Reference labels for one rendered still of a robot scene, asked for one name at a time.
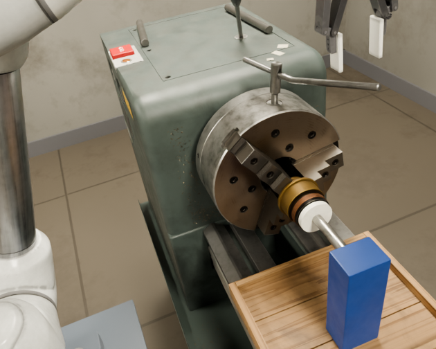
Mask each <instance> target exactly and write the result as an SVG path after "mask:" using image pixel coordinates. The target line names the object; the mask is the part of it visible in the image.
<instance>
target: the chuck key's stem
mask: <svg viewBox="0 0 436 349"><path fill-rule="evenodd" d="M279 72H282V63H281V62H272V63H271V79H270V93H271V102H270V103H271V104H272V105H276V104H278V94H279V93H280V89H281V79H280V78H278V77H277V74H278V73H279Z"/></svg>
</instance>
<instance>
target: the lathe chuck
mask: <svg viewBox="0 0 436 349"><path fill-rule="evenodd" d="M269 100H271V93H268V94H264V95H261V96H256V97H254V98H251V99H249V100H246V101H244V102H243V103H241V104H239V105H238V106H236V107H235V108H233V109H231V110H230V111H229V112H228V113H227V114H226V115H225V116H224V117H223V118H222V119H221V120H220V121H219V122H218V123H217V124H216V125H215V127H214V128H213V130H212V131H211V133H210V135H209V136H208V138H207V140H206V143H205V145H204V147H203V151H202V154H201V163H200V171H201V178H202V182H203V184H204V186H205V188H206V190H207V191H208V194H209V195H210V197H211V199H212V200H213V202H214V204H215V206H216V207H217V209H218V211H219V212H220V214H221V215H222V216H223V217H224V218H225V219H226V220H227V221H228V222H230V223H231V224H233V225H235V226H237V227H239V228H242V229H247V230H253V231H254V230H255V228H256V225H257V221H258V219H259V216H260V213H261V210H262V207H263V204H264V200H265V197H266V194H267V189H266V188H265V187H263V185H262V182H263V181H262V180H261V179H259V177H258V176H257V175H256V174H255V173H254V172H252V171H251V170H249V169H248V168H246V167H245V166H243V165H242V164H241V163H240V162H239V160H238V159H237V157H236V156H235V155H234V154H233V153H232V152H230V151H229V150H228V149H227V148H226V147H225V148H224V146H225V145H224V143H225V142H226V141H227V140H228V139H229V138H230V137H231V136H232V134H233V133H234V132H235V131H237V130H239V131H238V134H239V135H240V136H241V137H243V138H244V139H246V140H247V141H248V142H249V143H251V144H252V145H254V146H255V147H256V148H258V149H259V150H261V151H262V152H263V153H265V154H266V155H268V156H269V157H271V158H272V159H273V160H276V159H278V160H277V161H276V162H277V163H278V164H279V165H280V167H281V168H282V169H283V170H284V171H285V172H286V173H287V174H288V175H289V176H290V178H292V177H294V174H293V173H292V172H291V170H290V169H289V164H288V161H287V157H289V158H292V159H293V160H294V161H296V160H298V159H301V158H302V157H304V156H307V155H308V154H311V153H312V152H315V151H317V150H319V149H321V148H323V147H325V146H327V145H329V144H332V143H334V142H336V141H338V140H340V137H339V135H338V132H337V131H336V128H335V127H334V126H333V125H332V123H331V122H330V121H329V120H327V119H326V118H325V117H324V116H323V115H322V114H320V113H319V112H318V111H316V110H315V109H314V108H313V107H312V106H310V105H309V104H308V103H306V102H305V101H304V100H302V99H300V98H298V97H296V96H292V95H290V94H286V93H279V94H278V100H279V101H281V102H282V104H281V105H278V106H270V105H267V104H266V102H268V101H269ZM337 172H338V168H337V169H335V170H333V171H331V179H330V180H328V181H326V182H324V183H323V184H324V190H323V191H322V192H323V194H324V195H325V194H326V192H327V191H328V190H329V188H330V186H331V185H332V183H333V181H334V179H335V177H336V175H337Z"/></svg>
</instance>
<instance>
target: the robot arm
mask: <svg viewBox="0 0 436 349"><path fill-rule="evenodd" d="M81 1H82V0H0V349H65V347H66V344H65V341H64V337H63V334H62V330H61V327H60V322H59V319H58V315H57V285H56V279H55V268H54V262H53V254H52V249H51V244H50V240H49V239H48V237H47V236H46V235H45V234H44V233H42V232H41V231H40V230H38V229H36V227H35V214H34V206H33V193H32V185H31V178H30V164H29V157H28V144H27V136H26V122H25V115H24V102H23V94H22V87H21V73H20V68H21V67H22V66H23V65H24V63H25V61H26V60H27V58H28V54H29V41H30V40H31V39H32V38H34V37H35V36H37V35H38V34H40V33H41V32H42V31H43V30H45V29H46V28H48V27H49V26H51V25H52V24H54V23H55V22H56V21H58V20H60V19H61V18H63V17H64V16H65V15H66V14H67V13H68V12H70V11H71V10H72V9H73V8H74V7H76V6H77V5H78V4H79V3H80V2H81ZM370 3H371V5H372V9H373V11H374V14H375V15H376V16H375V15H371V16H370V42H369V54H371V55H373V56H375V57H377V58H382V52H383V36H384V35H385V34H386V26H387V19H390V18H391V17H392V13H391V12H392V11H396V10H397V9H398V7H399V4H398V0H370ZM346 4H347V0H332V1H331V0H316V15H315V26H314V30H315V31H316V32H317V33H319V34H321V35H323V36H326V49H327V52H328V53H330V64H331V68H333V69H334V70H336V71H337V72H339V73H341V72H343V34H342V33H340V32H339V31H338V30H339V28H340V23H341V21H342V18H343V14H344V11H345V6H346Z"/></svg>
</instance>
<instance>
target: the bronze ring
mask: <svg viewBox="0 0 436 349"><path fill-rule="evenodd" d="M291 179H292V180H293V181H292V182H290V183H289V184H287V185H286V186H285V187H284V188H283V189H282V191H281V193H280V194H279V197H278V208H279V209H280V210H281V212H282V213H284V214H285V215H287V216H288V217H289V219H290V220H291V221H293V222H295V223H296V224H297V225H298V226H299V227H300V228H302V227H301V226H300V225H299V222H298V219H299V216H300V214H301V212H302V210H303V209H304V208H305V207H306V206H308V205H309V204H311V203H313V202H317V201H323V202H326V203H327V204H328V205H329V203H328V201H327V200H326V199H325V196H324V194H323V192H322V191H321V190H320V189H319V188H318V184H317V183H316V182H315V181H314V180H313V179H311V178H308V177H302V178H300V177H292V178H291Z"/></svg>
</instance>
